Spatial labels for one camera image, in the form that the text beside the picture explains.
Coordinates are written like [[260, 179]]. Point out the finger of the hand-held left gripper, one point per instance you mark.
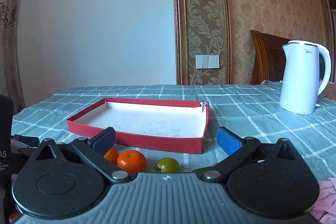
[[26, 140]]

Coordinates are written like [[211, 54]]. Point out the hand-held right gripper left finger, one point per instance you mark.
[[103, 138]]

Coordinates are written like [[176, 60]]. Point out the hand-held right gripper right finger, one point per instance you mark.
[[228, 141]]

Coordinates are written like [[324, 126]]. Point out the orange mandarin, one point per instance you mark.
[[131, 162], [112, 155]]

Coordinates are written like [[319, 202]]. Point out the red cardboard box tray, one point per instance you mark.
[[157, 121]]

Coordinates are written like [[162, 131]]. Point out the large green tomato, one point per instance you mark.
[[168, 165]]

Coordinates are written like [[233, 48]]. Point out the pink fabric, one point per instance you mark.
[[271, 82]]

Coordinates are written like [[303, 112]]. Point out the wooden chair back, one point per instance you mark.
[[267, 58]]

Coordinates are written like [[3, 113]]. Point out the white electric kettle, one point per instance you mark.
[[299, 77]]

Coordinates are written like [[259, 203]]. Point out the patterned curtain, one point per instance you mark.
[[9, 16]]

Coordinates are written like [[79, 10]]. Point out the pink towel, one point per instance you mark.
[[326, 200]]

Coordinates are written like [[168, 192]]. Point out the white wall light switch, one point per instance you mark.
[[207, 61]]

